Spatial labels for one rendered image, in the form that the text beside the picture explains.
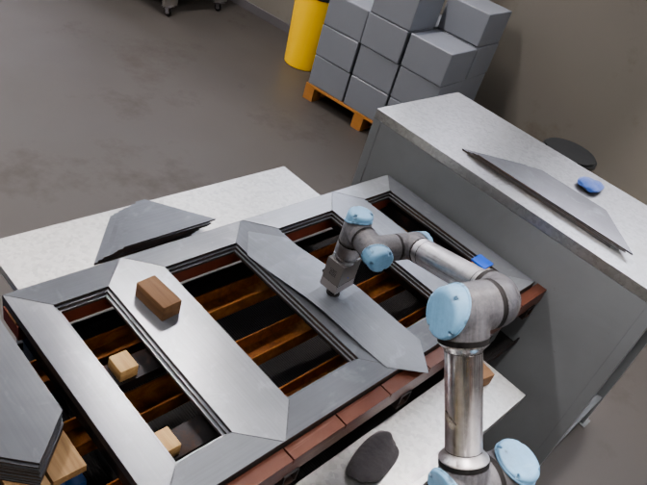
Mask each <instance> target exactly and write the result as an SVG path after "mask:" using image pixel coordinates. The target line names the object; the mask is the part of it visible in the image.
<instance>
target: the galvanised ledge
mask: <svg viewBox="0 0 647 485"><path fill-rule="evenodd" d="M483 363H484V364H485V365H486V366H487V367H488V368H489V369H491V370H492V371H493V372H494V373H495V375H494V377H493V378H492V380H491V381H490V383H489V384H488V385H486V386H483V434H484V433H486V432H487V431H488V430H489V429H490V428H491V427H492V426H494V425H495V424H496V423H497V422H498V421H499V420H501V419H502V418H503V417H504V416H505V415H506V414H507V413H509V412H510V411H511V410H512V409H513V408H514V407H516V406H517V405H518V404H519V403H520V402H521V401H522V400H523V399H524V397H525V396H526V395H525V394H523V393H522V392H521V391H520V390H519V389H518V388H516V387H515V386H514V385H513V384H512V383H510V382H509V381H508V380H507V379H506V378H504V377H503V376H502V375H501V374H500V373H498V372H497V371H496V370H495V369H493V368H492V367H491V366H490V365H489V364H487V363H486V362H485V361H484V360H483ZM379 430H384V431H389V432H391V433H392V436H393V439H394V441H395V442H396V446H397V447H398V449H399V451H400V454H399V457H398V459H397V461H396V463H395V465H394V466H393V467H392V469H391V470H390V471H389V472H388V473H387V474H386V475H385V476H384V477H383V478H381V479H380V480H379V481H377V482H365V483H361V482H359V481H358V480H357V479H354V478H352V477H350V476H349V475H347V473H346V468H347V465H348V463H349V461H350V459H351V458H352V456H353V454H354V453H355V452H356V451H357V449H358V448H359V447H360V446H361V445H362V444H363V442H364V441H365V440H366V439H368V438H369V437H370V436H371V435H373V434H374V433H376V432H377V431H379ZM443 447H445V385H444V379H443V380H441V381H440V382H439V383H437V384H436V385H434V386H433V387H431V388H430V389H429V390H427V391H426V392H424V393H423V394H422V395H420V396H418V397H417V398H416V399H414V400H413V401H411V402H410V403H409V404H407V405H406V406H404V407H403V408H401V409H400V411H398V412H397V413H395V414H394V415H393V416H391V417H390V418H388V419H387V420H386V421H384V422H382V423H381V424H380V425H378V426H377V427H375V428H374V429H372V430H371V431H370V432H368V433H367V434H365V435H364V436H363V437H361V438H360V439H358V440H357V441H356V442H354V443H353V444H351V445H350V446H348V447H347V448H345V449H344V450H342V451H341V452H340V453H338V454H337V455H335V456H334V457H333V458H331V459H330V460H328V461H327V462H326V463H324V464H323V465H321V466H320V467H318V468H317V469H316V470H314V471H313V472H311V473H310V474H308V475H307V476H305V477H304V478H303V479H302V480H301V481H299V482H298V483H296V484H295V485H427V476H428V473H426V474H425V475H424V476H422V477H421V478H420V479H418V480H417V481H416V482H415V483H412V482H411V481H410V480H409V479H408V478H407V477H406V475H407V474H409V473H410V472H412V471H413V470H414V469H416V468H417V467H418V466H420V465H421V464H423V463H424V462H425V461H426V460H427V459H428V458H430V457H431V456H432V455H434V454H435V453H436V452H438V451H439V450H441V449H442V448H443ZM429 472H430V471H429Z"/></svg>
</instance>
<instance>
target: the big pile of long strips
mask: <svg viewBox="0 0 647 485"><path fill-rule="evenodd" d="M62 412H63V409H62V408H61V406H60V405H59V403H58V402H57V401H56V399H55V398H54V397H53V396H52V394H51V393H50V391H49V390H48V389H47V387H46V386H45V384H44V383H43V381H42V380H41V378H40V377H39V375H38V374H37V372H36V371H35V369H34V368H33V366H32V365H31V364H30V362H29V361H28V359H27V358H26V356H25V355H24V353H23V352H22V351H21V349H20V348H19V346H18V345H17V343H16V342H15V340H14V339H13V337H12V336H11V334H10V333H9V331H8V330H7V329H6V327H5V326H4V324H3V323H2V321H1V320H0V480H6V481H11V482H17V483H23V484H29V485H40V483H41V481H42V479H43V477H44V474H45V472H46V470H47V467H48V465H49V462H50V460H51V458H52V455H53V453H54V450H55V448H56V446H57V443H58V442H59V439H60V437H61V435H62V432H63V428H64V423H63V418H62V415H63V414H62Z"/></svg>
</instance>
